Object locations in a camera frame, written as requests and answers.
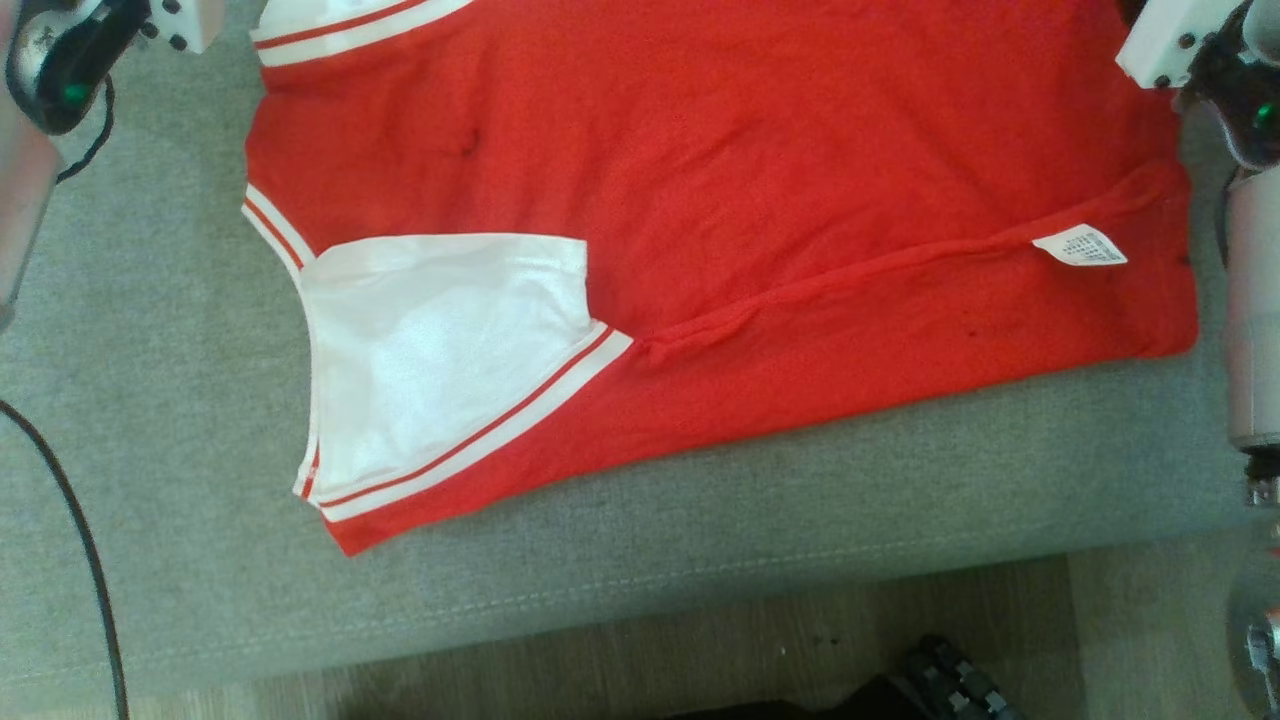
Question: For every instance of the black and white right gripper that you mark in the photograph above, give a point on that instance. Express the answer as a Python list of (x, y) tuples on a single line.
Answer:
[(1180, 40)]

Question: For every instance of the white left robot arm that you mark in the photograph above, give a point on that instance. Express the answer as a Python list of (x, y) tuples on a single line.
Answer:
[(20, 200)]

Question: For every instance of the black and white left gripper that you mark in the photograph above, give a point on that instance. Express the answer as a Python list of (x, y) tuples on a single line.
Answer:
[(190, 22)]

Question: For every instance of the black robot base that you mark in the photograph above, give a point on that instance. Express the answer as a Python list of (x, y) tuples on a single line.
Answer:
[(940, 685)]

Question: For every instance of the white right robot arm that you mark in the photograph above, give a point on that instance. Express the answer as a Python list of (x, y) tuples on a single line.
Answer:
[(1255, 300)]

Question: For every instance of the red basketball jersey with lettering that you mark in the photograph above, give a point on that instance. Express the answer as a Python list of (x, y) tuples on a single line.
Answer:
[(800, 150)]

